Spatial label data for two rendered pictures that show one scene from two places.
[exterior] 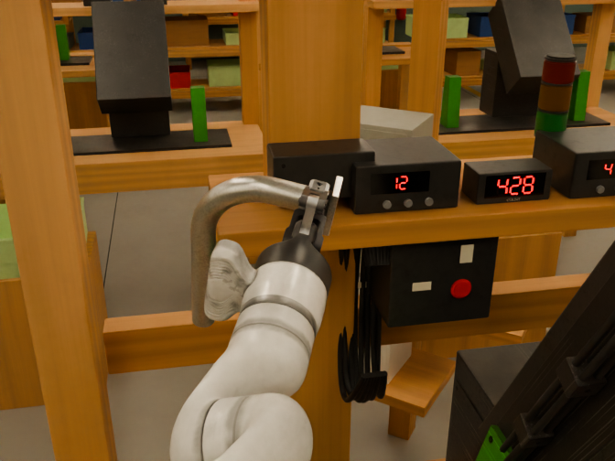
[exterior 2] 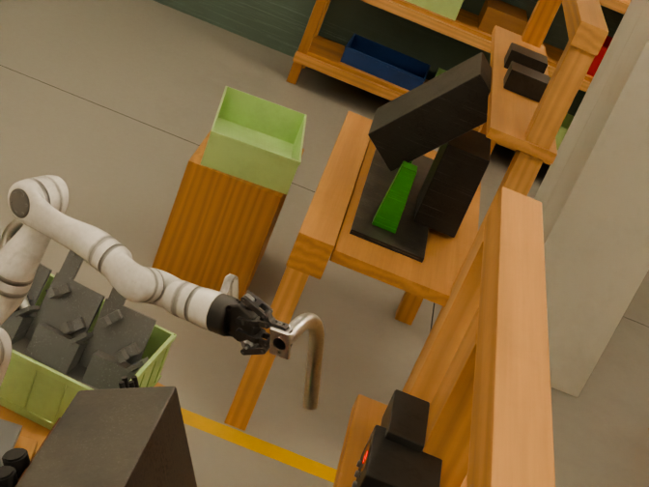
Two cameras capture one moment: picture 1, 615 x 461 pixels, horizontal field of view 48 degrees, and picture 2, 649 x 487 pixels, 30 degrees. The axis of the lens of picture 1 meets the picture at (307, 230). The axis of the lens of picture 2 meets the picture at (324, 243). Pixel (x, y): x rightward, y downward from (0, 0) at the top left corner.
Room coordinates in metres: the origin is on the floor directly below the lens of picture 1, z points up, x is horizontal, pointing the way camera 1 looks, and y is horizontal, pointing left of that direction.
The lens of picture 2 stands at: (1.04, -1.90, 2.74)
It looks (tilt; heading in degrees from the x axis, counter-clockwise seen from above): 25 degrees down; 100
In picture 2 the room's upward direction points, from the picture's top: 22 degrees clockwise
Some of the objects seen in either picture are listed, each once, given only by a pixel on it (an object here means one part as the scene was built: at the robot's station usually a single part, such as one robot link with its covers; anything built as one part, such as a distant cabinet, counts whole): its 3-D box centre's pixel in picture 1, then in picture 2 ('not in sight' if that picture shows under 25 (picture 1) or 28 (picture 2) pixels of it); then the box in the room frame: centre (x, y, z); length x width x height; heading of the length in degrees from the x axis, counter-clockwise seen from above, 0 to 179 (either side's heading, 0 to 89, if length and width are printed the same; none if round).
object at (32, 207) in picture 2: not in sight; (63, 223); (0.19, 0.10, 1.58); 0.27 x 0.08 x 0.09; 164
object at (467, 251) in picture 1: (429, 264); not in sight; (1.00, -0.20, 1.42); 0.17 x 0.12 x 0.15; 101
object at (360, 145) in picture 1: (319, 169); (402, 431); (0.98, -0.02, 1.59); 0.15 x 0.07 x 0.07; 101
